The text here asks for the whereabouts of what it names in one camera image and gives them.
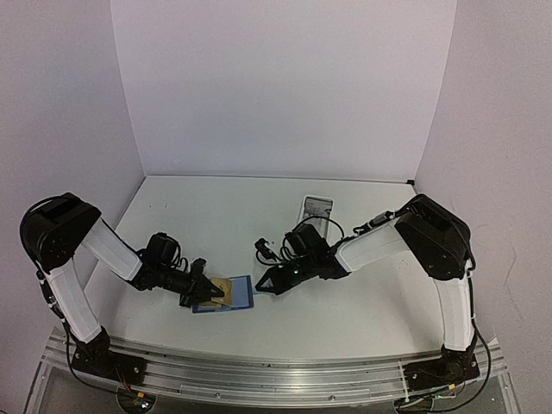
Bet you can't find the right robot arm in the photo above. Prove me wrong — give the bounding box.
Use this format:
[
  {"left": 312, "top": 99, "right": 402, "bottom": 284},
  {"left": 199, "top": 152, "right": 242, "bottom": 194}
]
[{"left": 255, "top": 194, "right": 480, "bottom": 391}]

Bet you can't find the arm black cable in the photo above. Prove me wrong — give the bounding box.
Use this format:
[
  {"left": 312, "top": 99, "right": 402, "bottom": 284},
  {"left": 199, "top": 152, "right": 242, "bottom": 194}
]
[
  {"left": 19, "top": 194, "right": 70, "bottom": 225},
  {"left": 279, "top": 217, "right": 346, "bottom": 260}
]

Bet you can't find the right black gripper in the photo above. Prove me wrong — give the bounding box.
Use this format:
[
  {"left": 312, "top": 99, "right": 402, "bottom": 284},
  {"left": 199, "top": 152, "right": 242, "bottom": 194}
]
[{"left": 256, "top": 254, "right": 317, "bottom": 295}]

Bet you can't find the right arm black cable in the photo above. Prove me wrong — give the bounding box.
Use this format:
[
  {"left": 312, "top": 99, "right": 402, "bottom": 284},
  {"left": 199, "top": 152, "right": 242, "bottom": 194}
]
[{"left": 279, "top": 217, "right": 346, "bottom": 260}]

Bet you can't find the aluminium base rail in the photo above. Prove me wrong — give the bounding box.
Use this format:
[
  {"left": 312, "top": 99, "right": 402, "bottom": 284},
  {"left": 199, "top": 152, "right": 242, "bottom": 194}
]
[{"left": 41, "top": 327, "right": 508, "bottom": 405}]

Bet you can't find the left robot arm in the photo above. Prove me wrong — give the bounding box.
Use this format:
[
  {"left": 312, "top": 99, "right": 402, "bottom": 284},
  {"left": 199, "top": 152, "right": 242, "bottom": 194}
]
[{"left": 19, "top": 192, "right": 224, "bottom": 386}]

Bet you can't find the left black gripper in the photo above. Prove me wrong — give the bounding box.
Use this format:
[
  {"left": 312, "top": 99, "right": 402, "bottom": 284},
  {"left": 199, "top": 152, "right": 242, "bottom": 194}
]
[{"left": 156, "top": 262, "right": 223, "bottom": 307}]

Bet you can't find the blue card holder wallet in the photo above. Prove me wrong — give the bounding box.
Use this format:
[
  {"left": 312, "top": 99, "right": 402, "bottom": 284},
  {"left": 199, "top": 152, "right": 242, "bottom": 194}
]
[{"left": 192, "top": 275, "right": 254, "bottom": 314}]

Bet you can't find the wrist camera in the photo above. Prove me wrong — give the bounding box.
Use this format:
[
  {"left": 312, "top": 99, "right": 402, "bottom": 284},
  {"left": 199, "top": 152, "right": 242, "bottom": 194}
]
[
  {"left": 254, "top": 238, "right": 278, "bottom": 260},
  {"left": 190, "top": 258, "right": 206, "bottom": 278}
]

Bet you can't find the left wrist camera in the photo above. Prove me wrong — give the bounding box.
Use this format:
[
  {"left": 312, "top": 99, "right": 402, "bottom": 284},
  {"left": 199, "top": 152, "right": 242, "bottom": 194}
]
[{"left": 190, "top": 258, "right": 206, "bottom": 278}]

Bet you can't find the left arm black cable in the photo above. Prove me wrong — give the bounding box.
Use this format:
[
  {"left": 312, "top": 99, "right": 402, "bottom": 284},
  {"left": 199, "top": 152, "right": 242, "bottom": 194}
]
[{"left": 19, "top": 194, "right": 70, "bottom": 225}]

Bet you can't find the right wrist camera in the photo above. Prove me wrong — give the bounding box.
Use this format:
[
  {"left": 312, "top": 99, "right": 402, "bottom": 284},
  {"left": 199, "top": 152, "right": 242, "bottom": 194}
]
[{"left": 254, "top": 238, "right": 278, "bottom": 260}]

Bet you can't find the white plastic tray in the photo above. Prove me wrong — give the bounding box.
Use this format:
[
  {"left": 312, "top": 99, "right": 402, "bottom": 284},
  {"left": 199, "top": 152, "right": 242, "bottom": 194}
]
[{"left": 298, "top": 195, "right": 334, "bottom": 239}]

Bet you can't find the gold credit card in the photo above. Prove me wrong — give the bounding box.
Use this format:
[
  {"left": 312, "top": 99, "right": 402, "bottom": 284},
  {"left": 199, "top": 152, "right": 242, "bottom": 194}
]
[{"left": 208, "top": 278, "right": 232, "bottom": 309}]

